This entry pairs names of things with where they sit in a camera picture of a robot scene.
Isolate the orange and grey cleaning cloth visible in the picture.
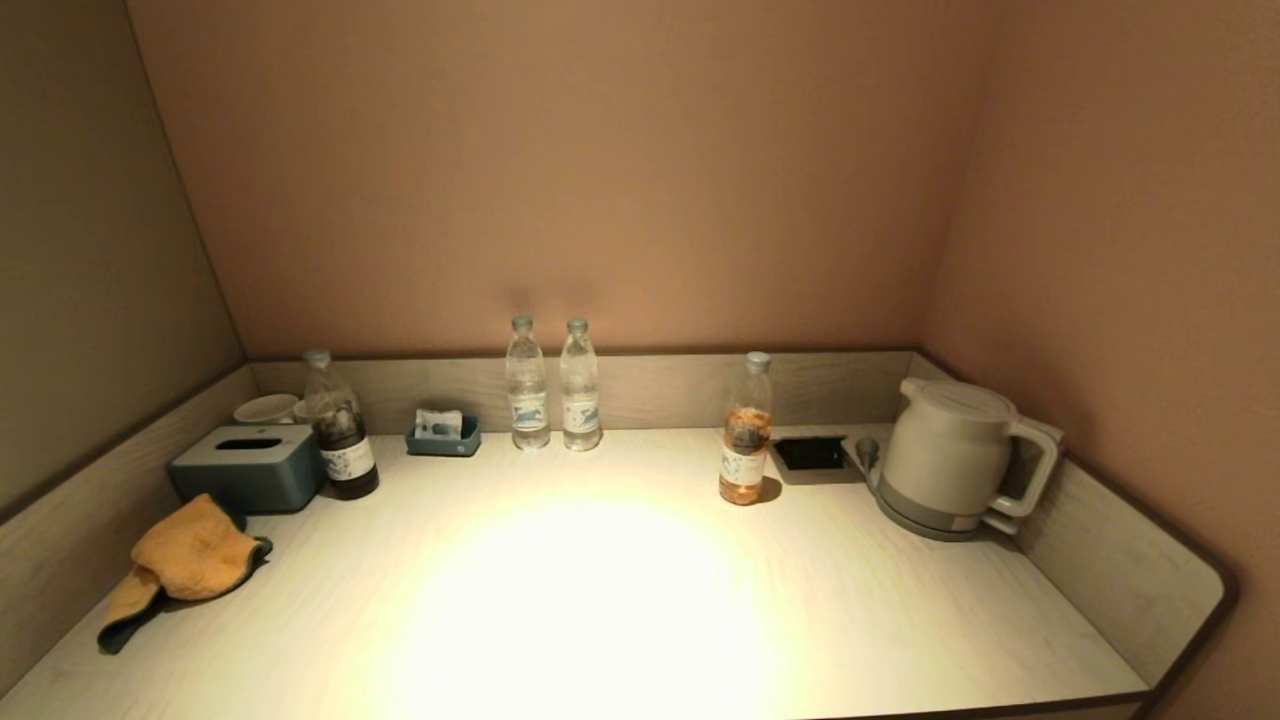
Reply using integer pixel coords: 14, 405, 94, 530
97, 493, 273, 656

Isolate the light wood desk upstand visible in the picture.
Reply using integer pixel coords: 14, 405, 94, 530
0, 348, 1239, 720

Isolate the clear water bottle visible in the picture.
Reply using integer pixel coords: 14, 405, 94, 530
505, 316, 551, 451
560, 318, 603, 452

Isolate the amber tea plastic bottle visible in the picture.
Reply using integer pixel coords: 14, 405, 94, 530
719, 351, 775, 506

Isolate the black recessed power socket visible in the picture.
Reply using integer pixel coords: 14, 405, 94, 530
773, 435, 849, 473

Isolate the small blue-grey tray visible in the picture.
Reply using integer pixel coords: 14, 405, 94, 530
405, 414, 482, 458

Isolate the dark drink plastic bottle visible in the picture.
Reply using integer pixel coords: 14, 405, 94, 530
302, 348, 381, 501

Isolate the cream electric kettle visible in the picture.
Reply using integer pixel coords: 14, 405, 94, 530
878, 376, 1063, 523

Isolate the grey kettle base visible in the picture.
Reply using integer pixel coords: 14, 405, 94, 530
872, 478, 1023, 543

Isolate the white ceramic cup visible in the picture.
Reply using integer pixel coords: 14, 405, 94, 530
233, 393, 306, 426

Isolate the blue-grey tissue box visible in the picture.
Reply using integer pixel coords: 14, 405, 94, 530
167, 424, 327, 515

